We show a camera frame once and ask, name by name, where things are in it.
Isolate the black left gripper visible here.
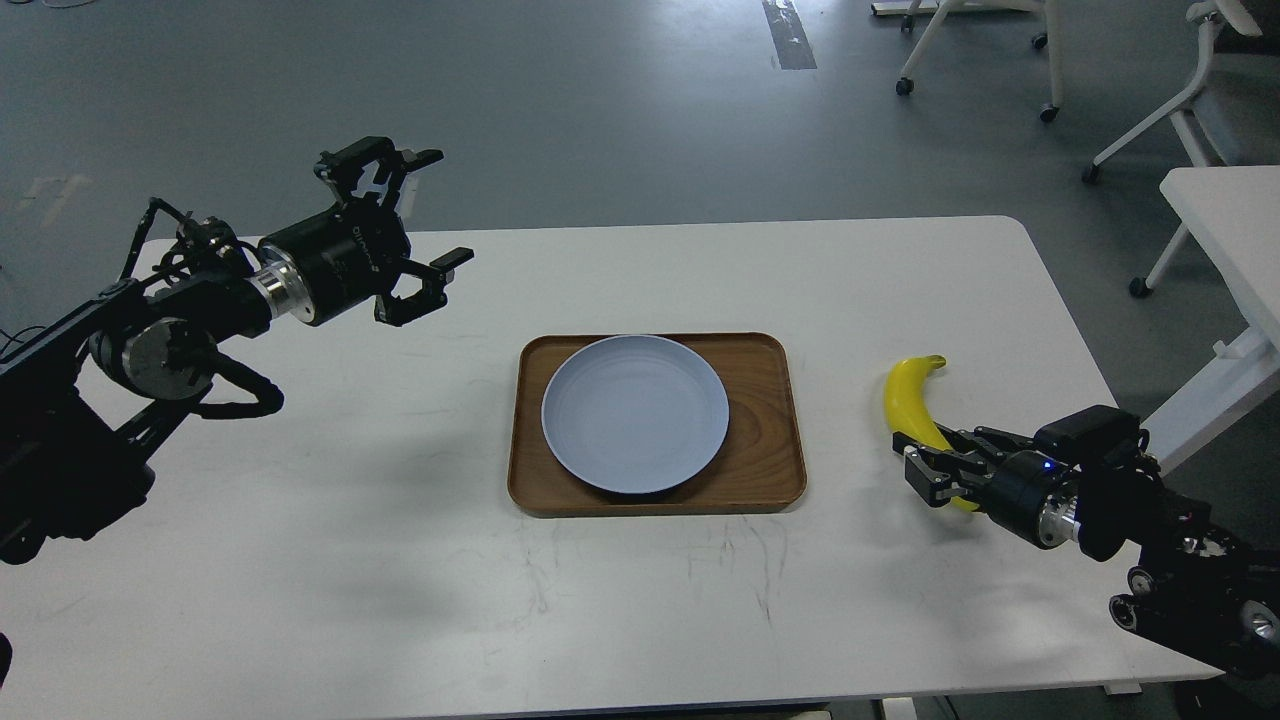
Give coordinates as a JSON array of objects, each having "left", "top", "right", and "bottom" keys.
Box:
[{"left": 256, "top": 137, "right": 475, "bottom": 327}]

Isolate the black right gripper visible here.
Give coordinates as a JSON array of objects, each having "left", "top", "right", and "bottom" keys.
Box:
[{"left": 893, "top": 425, "right": 1080, "bottom": 550}]

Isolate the yellow banana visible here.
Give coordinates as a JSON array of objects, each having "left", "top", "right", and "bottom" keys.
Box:
[{"left": 883, "top": 354, "right": 954, "bottom": 501}]

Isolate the light blue plate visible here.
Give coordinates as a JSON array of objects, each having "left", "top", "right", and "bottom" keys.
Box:
[{"left": 540, "top": 334, "right": 730, "bottom": 495}]

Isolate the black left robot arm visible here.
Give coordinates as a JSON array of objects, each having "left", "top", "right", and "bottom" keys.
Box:
[{"left": 1, "top": 136, "right": 474, "bottom": 566}]

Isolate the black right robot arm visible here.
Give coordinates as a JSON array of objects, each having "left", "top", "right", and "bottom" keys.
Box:
[{"left": 886, "top": 405, "right": 1277, "bottom": 679}]

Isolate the brown wooden tray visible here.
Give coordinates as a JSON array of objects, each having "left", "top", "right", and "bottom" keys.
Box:
[{"left": 507, "top": 332, "right": 806, "bottom": 518}]

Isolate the white rolling chair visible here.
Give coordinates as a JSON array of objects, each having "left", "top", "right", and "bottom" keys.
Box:
[{"left": 870, "top": 1, "right": 1065, "bottom": 126}]

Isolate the white grey office chair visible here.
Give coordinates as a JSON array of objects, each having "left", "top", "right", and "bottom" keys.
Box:
[{"left": 1082, "top": 1, "right": 1279, "bottom": 184}]

